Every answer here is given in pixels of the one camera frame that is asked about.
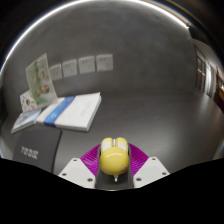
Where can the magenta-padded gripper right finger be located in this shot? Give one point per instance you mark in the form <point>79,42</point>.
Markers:
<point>150,169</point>

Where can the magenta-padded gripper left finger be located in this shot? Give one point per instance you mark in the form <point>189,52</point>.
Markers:
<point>77,170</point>

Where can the yellow computer mouse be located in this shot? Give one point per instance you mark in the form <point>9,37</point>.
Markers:
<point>114,158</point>

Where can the dark grey mouse pad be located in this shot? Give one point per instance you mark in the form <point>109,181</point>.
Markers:
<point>37,149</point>

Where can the white book with blue band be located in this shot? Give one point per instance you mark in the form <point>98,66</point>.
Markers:
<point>75,111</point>

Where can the grey striped book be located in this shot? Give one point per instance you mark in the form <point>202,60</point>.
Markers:
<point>24,121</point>

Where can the white card with colourful stickers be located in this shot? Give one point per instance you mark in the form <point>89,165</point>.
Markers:
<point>26,101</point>

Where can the green menu stand sign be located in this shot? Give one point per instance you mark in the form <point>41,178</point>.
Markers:
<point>40,81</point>

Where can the ceiling light strip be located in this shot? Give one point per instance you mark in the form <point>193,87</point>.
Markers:
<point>50,14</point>

